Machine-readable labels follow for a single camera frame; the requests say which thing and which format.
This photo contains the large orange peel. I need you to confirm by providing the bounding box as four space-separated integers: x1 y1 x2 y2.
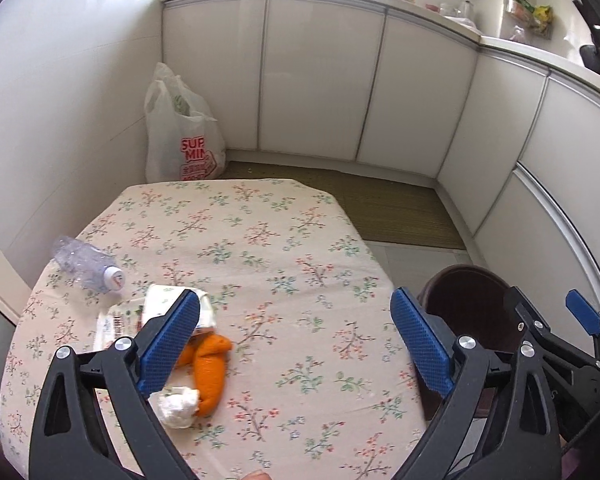
192 334 234 417

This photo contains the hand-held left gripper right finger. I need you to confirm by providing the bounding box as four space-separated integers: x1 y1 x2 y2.
390 286 563 480

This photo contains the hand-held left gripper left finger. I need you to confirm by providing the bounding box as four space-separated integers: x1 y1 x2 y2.
28 290 203 480

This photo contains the wall rack with snack bags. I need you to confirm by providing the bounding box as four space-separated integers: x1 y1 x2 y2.
505 0 554 39

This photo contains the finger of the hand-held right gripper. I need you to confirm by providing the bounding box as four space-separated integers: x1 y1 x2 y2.
565 289 600 361
504 285 597 369

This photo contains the clear plastic bottle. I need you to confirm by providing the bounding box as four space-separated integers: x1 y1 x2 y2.
50 235 127 293

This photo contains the white drawer front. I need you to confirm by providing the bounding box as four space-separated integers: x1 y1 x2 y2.
517 79 600 266
475 167 600 323

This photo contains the white cabinet door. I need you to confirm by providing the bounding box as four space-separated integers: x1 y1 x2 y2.
437 52 551 237
161 0 269 154
257 0 387 163
356 10 480 179

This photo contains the floral tablecloth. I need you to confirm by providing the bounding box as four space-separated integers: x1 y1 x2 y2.
0 178 428 480

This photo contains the crumpled white tissue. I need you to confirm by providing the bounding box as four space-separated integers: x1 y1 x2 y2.
147 385 201 430

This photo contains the white plastic shopping bag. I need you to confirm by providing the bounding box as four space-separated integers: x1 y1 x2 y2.
144 61 227 184

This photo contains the clear plastic bag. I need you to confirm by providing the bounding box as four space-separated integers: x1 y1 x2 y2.
440 10 482 32

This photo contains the brown plastic bin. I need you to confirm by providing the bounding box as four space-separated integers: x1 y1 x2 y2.
416 263 523 411

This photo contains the white green-printed packet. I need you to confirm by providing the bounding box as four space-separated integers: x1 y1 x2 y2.
94 284 216 352

